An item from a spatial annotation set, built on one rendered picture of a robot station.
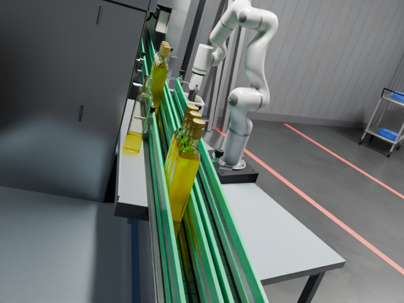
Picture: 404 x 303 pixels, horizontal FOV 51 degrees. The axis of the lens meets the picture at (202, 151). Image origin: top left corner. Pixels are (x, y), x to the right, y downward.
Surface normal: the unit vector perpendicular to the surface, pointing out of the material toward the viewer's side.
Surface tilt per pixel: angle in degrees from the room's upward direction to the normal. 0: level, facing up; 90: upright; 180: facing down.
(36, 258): 0
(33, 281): 0
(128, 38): 90
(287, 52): 90
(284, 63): 90
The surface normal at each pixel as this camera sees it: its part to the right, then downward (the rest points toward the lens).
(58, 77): 0.15, 0.41
